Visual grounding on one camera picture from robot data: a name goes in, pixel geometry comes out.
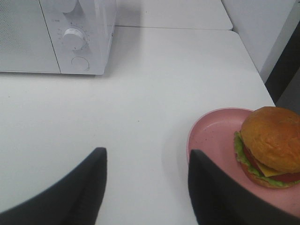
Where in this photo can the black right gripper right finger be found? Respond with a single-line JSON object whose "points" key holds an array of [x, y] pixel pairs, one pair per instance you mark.
{"points": [[219, 200]]}

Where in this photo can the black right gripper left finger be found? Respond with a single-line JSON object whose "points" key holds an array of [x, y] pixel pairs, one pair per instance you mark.
{"points": [[74, 200]]}

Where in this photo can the pink plate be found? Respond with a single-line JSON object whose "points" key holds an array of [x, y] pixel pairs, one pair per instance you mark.
{"points": [[213, 134]]}

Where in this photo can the burger with lettuce and cheese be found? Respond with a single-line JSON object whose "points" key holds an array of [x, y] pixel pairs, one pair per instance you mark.
{"points": [[268, 147]]}

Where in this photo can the round white door button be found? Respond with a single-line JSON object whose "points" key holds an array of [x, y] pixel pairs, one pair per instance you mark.
{"points": [[80, 63]]}

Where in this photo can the white microwave door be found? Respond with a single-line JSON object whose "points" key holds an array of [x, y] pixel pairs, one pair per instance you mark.
{"points": [[25, 44]]}

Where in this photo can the white microwave oven body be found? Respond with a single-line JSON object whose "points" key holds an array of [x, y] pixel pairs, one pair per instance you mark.
{"points": [[95, 19]]}

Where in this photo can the upper white microwave knob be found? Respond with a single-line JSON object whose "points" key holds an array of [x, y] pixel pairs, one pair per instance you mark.
{"points": [[65, 6]]}

